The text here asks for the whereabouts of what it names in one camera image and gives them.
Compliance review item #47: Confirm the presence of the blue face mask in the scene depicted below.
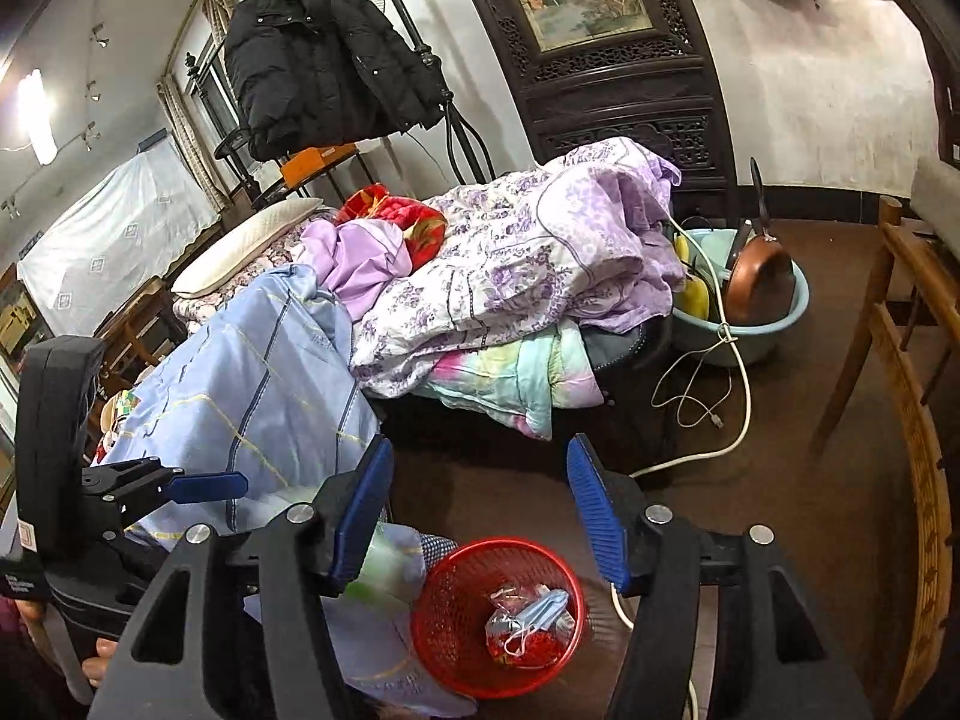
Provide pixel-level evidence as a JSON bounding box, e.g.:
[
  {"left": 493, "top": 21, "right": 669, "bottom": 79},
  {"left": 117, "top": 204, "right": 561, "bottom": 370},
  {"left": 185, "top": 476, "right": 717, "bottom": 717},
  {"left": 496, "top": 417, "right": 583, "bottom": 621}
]
[{"left": 485, "top": 585, "right": 574, "bottom": 668}]

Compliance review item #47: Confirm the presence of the red plastic trash basket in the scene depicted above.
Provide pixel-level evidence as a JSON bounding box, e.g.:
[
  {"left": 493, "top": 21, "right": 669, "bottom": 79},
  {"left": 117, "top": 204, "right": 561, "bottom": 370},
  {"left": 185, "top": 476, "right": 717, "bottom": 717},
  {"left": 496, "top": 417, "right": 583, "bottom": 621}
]
[{"left": 410, "top": 536, "right": 587, "bottom": 699}]

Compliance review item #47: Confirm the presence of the person's hand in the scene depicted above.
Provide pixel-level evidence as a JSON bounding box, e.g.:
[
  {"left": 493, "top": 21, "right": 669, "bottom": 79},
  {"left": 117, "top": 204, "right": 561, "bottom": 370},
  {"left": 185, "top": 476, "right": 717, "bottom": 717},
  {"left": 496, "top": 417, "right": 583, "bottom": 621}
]
[{"left": 14, "top": 600, "right": 117, "bottom": 689}]

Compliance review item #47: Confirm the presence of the light blue bed blanket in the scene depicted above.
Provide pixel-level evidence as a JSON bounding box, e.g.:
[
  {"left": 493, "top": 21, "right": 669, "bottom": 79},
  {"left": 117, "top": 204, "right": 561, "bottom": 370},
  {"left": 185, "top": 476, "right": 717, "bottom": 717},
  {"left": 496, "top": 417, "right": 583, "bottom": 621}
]
[{"left": 106, "top": 265, "right": 477, "bottom": 718}]

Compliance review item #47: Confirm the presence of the wooden armchair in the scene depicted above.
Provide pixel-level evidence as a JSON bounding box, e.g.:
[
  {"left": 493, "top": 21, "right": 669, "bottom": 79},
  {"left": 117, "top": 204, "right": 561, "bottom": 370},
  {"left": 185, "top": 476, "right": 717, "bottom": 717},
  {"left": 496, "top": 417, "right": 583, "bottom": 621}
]
[{"left": 94, "top": 278, "right": 187, "bottom": 397}]

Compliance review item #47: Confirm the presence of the floral folded quilt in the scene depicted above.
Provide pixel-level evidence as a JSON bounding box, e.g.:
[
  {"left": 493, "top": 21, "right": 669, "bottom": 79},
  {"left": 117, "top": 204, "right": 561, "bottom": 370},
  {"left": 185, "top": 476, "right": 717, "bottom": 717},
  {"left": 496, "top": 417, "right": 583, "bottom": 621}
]
[{"left": 172, "top": 220, "right": 313, "bottom": 335}]

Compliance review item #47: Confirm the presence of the white cloth cover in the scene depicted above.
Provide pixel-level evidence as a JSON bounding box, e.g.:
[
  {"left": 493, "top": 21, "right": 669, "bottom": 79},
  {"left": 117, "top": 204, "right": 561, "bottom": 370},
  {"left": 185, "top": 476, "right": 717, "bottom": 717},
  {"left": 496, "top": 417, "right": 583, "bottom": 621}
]
[{"left": 16, "top": 140, "right": 218, "bottom": 335}]

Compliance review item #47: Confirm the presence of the cream pillow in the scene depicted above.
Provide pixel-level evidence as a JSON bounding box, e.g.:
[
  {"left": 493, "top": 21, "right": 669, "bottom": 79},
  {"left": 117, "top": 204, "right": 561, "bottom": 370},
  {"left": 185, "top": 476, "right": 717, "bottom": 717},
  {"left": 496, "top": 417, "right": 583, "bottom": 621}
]
[{"left": 171, "top": 197, "right": 327, "bottom": 299}]

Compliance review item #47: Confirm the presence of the lilac cloth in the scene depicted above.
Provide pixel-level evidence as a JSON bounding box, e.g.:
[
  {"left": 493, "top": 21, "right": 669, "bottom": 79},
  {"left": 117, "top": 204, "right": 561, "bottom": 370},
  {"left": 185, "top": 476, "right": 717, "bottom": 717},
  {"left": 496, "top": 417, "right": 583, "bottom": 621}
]
[{"left": 296, "top": 220, "right": 412, "bottom": 322}]

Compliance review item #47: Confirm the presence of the light blue plastic basin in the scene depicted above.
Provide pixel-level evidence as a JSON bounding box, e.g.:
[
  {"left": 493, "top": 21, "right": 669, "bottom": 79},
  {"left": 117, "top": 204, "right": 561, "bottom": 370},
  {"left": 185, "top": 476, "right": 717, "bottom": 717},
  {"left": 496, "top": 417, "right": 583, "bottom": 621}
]
[{"left": 672, "top": 224, "right": 811, "bottom": 366}]

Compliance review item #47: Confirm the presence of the orange box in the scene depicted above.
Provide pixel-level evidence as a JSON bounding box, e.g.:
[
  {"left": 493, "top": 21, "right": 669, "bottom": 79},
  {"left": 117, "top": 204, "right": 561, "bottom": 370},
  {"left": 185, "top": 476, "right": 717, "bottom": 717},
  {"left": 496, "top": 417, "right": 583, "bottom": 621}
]
[{"left": 280, "top": 143, "right": 359, "bottom": 190}]

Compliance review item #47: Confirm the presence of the pastel tie-dye blanket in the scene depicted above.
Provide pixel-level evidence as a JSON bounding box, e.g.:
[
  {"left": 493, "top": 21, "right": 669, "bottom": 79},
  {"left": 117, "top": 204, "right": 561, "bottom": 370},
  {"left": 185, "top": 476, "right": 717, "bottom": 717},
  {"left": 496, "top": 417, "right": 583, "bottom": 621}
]
[{"left": 413, "top": 319, "right": 604, "bottom": 440}]

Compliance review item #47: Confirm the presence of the red patterned blanket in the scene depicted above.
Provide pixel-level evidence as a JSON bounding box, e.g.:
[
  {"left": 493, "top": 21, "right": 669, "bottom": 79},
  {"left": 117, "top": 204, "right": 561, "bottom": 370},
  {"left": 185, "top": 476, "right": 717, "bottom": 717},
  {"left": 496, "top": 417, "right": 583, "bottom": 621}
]
[{"left": 334, "top": 182, "right": 448, "bottom": 271}]

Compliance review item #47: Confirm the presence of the copper kettle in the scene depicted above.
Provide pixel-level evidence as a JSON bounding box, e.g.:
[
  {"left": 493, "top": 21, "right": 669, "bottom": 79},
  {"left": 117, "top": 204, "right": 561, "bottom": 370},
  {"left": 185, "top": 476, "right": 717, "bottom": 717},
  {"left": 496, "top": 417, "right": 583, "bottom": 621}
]
[{"left": 722, "top": 158, "right": 796, "bottom": 327}]

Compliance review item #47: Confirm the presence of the wooden chair at right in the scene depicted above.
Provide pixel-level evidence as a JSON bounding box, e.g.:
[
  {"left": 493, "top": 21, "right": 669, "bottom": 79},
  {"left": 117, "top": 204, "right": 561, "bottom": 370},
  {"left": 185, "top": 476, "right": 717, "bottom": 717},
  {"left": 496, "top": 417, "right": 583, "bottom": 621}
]
[{"left": 809, "top": 195, "right": 958, "bottom": 718}]

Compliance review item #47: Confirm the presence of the ceiling light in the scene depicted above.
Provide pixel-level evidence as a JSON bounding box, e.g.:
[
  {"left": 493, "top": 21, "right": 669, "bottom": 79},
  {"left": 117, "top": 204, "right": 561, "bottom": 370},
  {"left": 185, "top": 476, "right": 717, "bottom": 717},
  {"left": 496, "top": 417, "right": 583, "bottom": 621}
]
[{"left": 14, "top": 68, "right": 59, "bottom": 167}]

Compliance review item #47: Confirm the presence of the black puffer jacket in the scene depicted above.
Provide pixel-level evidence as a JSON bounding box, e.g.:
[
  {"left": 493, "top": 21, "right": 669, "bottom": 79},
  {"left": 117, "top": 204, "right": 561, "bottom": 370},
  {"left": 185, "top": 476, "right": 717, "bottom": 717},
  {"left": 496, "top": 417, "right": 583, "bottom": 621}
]
[{"left": 224, "top": 0, "right": 446, "bottom": 161}]

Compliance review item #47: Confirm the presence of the purple floral duvet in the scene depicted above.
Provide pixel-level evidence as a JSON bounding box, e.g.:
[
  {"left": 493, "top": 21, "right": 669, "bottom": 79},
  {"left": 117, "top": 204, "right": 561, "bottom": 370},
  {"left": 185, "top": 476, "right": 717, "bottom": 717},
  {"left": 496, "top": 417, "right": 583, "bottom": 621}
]
[{"left": 350, "top": 137, "right": 685, "bottom": 398}]

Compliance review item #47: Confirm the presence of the framed landscape painting panel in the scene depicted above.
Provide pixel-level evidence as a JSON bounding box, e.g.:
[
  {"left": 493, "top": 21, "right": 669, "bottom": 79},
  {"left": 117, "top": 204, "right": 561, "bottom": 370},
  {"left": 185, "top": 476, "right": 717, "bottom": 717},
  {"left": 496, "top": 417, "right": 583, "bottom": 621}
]
[{"left": 472, "top": 0, "right": 736, "bottom": 211}]

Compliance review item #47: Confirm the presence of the white power cable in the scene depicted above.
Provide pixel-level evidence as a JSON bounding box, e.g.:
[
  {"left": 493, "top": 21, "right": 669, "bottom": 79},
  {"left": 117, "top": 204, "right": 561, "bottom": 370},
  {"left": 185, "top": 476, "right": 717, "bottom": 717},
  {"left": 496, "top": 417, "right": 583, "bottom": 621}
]
[{"left": 626, "top": 214, "right": 754, "bottom": 481}]

